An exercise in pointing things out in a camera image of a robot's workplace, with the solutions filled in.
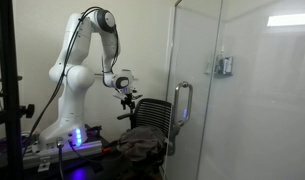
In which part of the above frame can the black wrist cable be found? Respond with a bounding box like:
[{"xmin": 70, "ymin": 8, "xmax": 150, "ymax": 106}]
[{"xmin": 101, "ymin": 25, "xmax": 122, "ymax": 75}]

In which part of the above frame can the black base cable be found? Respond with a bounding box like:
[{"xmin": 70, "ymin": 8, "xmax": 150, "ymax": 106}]
[{"xmin": 67, "ymin": 139, "xmax": 105, "ymax": 166}]

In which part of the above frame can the metal door handle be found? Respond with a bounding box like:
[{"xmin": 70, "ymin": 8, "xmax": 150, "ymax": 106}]
[{"xmin": 173, "ymin": 81, "xmax": 194, "ymax": 129}]

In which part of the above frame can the grey bath towel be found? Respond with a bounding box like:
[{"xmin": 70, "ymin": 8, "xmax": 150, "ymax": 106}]
[
  {"xmin": 118, "ymin": 125, "xmax": 167, "ymax": 161},
  {"xmin": 117, "ymin": 142, "xmax": 150, "ymax": 163}
]

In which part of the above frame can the black purple clamp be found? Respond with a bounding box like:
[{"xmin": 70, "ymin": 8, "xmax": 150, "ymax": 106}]
[{"xmin": 85, "ymin": 124, "xmax": 103, "ymax": 136}]

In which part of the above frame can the glass shower door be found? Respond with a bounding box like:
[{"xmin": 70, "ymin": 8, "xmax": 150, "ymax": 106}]
[{"xmin": 164, "ymin": 0, "xmax": 305, "ymax": 180}]

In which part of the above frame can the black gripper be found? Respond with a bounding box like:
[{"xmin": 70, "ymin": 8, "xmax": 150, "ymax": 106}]
[{"xmin": 120, "ymin": 93, "xmax": 137, "ymax": 111}]

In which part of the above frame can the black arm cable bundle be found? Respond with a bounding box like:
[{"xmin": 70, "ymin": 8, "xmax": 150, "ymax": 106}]
[{"xmin": 22, "ymin": 5, "xmax": 105, "ymax": 154}]

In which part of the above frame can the black mesh office chair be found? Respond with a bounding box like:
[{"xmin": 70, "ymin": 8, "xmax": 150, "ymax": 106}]
[{"xmin": 116, "ymin": 97, "xmax": 182, "ymax": 175}]

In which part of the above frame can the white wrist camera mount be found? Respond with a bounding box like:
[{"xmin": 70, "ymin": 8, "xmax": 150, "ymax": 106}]
[{"xmin": 112, "ymin": 89, "xmax": 144, "ymax": 102}]

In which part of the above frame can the glass shower shelf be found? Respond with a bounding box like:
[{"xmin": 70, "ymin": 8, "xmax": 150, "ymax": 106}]
[{"xmin": 212, "ymin": 72, "xmax": 234, "ymax": 79}]

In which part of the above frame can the grey base cable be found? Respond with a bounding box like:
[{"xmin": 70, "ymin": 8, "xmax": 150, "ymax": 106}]
[{"xmin": 56, "ymin": 137, "xmax": 66, "ymax": 180}]

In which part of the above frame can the black camera stand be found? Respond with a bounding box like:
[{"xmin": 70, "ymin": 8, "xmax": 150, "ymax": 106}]
[{"xmin": 0, "ymin": 0, "xmax": 36, "ymax": 180}]

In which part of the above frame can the black orange clamp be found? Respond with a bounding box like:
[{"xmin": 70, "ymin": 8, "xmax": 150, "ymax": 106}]
[{"xmin": 101, "ymin": 139, "xmax": 122, "ymax": 155}]

